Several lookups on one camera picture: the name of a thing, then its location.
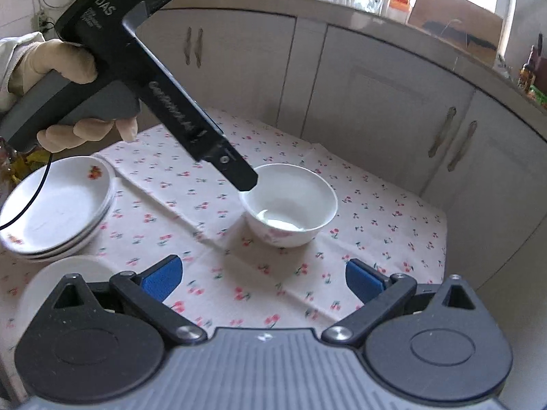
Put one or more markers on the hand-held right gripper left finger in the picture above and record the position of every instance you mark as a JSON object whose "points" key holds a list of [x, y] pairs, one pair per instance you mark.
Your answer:
{"points": [[164, 277]]}

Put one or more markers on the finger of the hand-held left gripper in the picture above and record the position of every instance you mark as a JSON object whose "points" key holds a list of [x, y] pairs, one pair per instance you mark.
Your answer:
{"points": [[226, 162]]}

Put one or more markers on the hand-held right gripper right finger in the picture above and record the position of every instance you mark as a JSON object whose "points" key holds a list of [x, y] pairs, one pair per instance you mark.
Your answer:
{"points": [[365, 279]]}

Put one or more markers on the white floral bowl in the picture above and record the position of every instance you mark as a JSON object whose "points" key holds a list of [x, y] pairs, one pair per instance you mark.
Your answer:
{"points": [[64, 269], [295, 196]]}

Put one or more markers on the white floral plate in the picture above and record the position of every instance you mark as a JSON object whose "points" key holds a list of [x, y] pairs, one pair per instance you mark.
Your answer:
{"points": [[55, 205], [70, 251], [64, 258]]}

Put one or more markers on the person's left forearm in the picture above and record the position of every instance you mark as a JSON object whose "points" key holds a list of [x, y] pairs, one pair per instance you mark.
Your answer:
{"points": [[13, 51]]}

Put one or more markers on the person's left hand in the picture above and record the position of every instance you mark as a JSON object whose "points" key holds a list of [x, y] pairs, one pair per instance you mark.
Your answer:
{"points": [[55, 57]]}

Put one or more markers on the floral print tablecloth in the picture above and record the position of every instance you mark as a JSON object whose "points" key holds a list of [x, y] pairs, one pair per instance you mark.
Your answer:
{"points": [[239, 264]]}

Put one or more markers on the yellow leafy bundle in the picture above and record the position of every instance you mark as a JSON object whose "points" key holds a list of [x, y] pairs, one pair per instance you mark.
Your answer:
{"points": [[17, 166]]}

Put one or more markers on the green label jar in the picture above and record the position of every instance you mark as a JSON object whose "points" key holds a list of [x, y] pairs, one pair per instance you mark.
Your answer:
{"points": [[539, 94]]}

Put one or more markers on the cardboard box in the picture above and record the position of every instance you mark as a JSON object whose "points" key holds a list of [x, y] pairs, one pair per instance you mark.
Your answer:
{"points": [[457, 21]]}

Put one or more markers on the wall outlet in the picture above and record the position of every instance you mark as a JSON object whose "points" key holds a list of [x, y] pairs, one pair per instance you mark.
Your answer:
{"points": [[42, 21]]}

